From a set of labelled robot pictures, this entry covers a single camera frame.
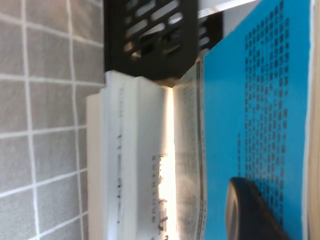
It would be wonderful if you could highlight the grey white-checked tablecloth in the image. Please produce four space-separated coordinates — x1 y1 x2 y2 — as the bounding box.
0 0 106 240

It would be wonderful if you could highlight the black mesh book stand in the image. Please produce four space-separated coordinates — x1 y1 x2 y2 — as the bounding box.
103 0 225 82

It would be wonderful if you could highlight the plain white book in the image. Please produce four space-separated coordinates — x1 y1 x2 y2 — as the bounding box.
85 94 109 240

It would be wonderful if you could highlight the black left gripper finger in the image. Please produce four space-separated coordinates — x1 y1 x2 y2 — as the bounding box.
224 176 299 240

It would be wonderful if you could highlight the blue and grey DTC book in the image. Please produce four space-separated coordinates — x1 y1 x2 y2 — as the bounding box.
171 0 320 240

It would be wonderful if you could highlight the white car suspension book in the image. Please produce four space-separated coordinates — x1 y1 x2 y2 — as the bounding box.
99 70 177 240

